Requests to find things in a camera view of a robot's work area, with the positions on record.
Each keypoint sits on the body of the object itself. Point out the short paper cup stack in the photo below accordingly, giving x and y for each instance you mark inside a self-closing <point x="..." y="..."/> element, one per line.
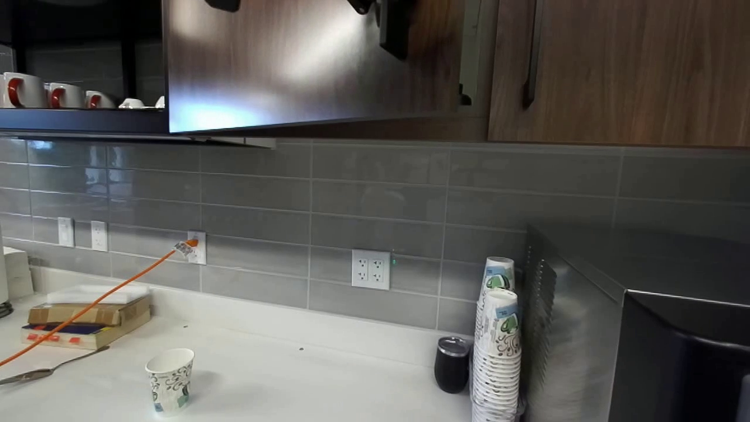
<point x="496" y="358"/>

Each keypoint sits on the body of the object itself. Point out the white red mug left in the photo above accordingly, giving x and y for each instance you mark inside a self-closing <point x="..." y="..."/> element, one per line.
<point x="21" y="89"/>

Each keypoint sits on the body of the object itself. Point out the black tumbler cup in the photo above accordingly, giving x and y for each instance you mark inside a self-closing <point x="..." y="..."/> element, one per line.
<point x="452" y="365"/>

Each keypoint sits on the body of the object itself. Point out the white light switch plate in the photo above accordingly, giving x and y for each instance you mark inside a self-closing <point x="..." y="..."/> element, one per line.
<point x="67" y="231"/>

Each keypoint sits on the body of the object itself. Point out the white wall power outlet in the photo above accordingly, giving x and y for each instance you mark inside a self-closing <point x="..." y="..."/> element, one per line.
<point x="372" y="269"/>

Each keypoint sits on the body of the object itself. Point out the brown wooden cabinet door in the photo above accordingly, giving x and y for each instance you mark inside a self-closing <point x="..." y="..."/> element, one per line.
<point x="252" y="64"/>
<point x="626" y="73"/>

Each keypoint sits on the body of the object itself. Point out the tall paper cup stack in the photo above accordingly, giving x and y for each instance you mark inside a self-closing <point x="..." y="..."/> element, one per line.
<point x="497" y="277"/>

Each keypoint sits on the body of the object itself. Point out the black microwave appliance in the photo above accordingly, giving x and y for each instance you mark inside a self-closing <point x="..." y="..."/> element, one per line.
<point x="633" y="327"/>

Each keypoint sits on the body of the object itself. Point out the white red mug middle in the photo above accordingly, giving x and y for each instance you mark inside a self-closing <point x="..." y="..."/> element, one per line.
<point x="61" y="95"/>

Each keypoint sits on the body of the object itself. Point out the small white bowl on shelf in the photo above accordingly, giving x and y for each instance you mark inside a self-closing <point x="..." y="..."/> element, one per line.
<point x="132" y="105"/>

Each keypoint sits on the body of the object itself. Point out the white red mug right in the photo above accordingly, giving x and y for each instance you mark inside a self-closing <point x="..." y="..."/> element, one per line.
<point x="99" y="100"/>

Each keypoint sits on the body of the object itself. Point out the outlet with orange plug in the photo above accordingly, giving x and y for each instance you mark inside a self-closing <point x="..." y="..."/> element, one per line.
<point x="196" y="247"/>

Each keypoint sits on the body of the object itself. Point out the white red mug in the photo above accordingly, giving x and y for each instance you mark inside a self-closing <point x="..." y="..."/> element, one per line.
<point x="61" y="95"/>
<point x="99" y="100"/>
<point x="21" y="89"/>

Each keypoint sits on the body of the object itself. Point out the black cabinet door handle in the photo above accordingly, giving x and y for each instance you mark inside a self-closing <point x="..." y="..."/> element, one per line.
<point x="534" y="55"/>

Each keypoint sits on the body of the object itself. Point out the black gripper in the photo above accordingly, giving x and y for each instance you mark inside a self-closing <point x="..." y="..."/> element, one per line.
<point x="392" y="20"/>

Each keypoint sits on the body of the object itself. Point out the single patterned paper cup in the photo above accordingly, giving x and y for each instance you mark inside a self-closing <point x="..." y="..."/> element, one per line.
<point x="170" y="378"/>

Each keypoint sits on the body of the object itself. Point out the white napkin box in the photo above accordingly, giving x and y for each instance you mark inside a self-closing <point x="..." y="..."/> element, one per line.
<point x="20" y="276"/>

